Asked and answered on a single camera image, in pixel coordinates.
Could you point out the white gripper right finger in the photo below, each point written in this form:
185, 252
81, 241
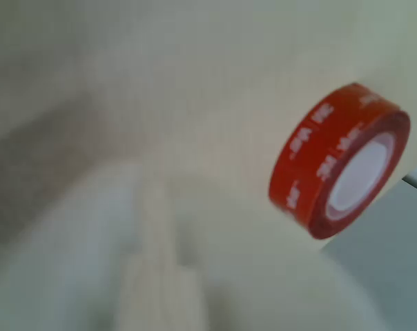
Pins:
270, 293

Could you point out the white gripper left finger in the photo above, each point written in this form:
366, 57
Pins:
74, 241

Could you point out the small red tape roll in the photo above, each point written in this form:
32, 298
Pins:
298, 155

